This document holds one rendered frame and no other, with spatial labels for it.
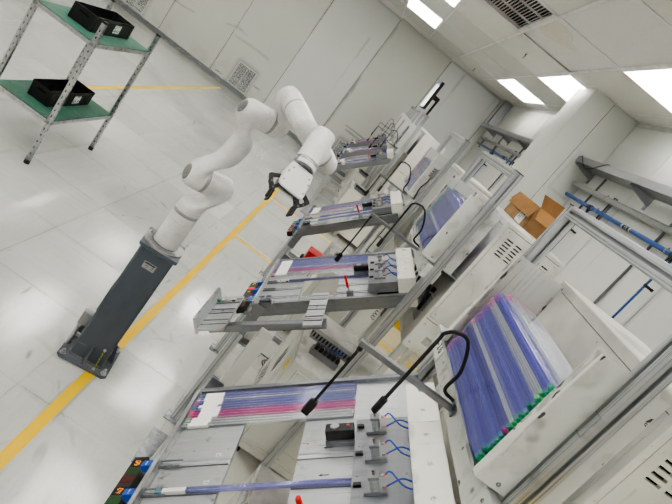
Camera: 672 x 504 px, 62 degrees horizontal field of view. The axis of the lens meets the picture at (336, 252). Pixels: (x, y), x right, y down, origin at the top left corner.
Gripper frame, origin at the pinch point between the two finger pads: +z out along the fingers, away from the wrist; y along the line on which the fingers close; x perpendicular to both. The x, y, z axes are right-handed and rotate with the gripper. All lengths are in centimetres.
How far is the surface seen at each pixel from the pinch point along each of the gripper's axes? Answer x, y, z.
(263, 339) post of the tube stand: 44, 37, 34
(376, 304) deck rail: 43, 74, -6
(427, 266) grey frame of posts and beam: 22, 76, -27
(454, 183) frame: 56, 87, -88
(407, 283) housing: 34, 78, -20
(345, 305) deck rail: 50, 65, 1
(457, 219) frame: 12, 71, -48
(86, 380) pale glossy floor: 112, -1, 86
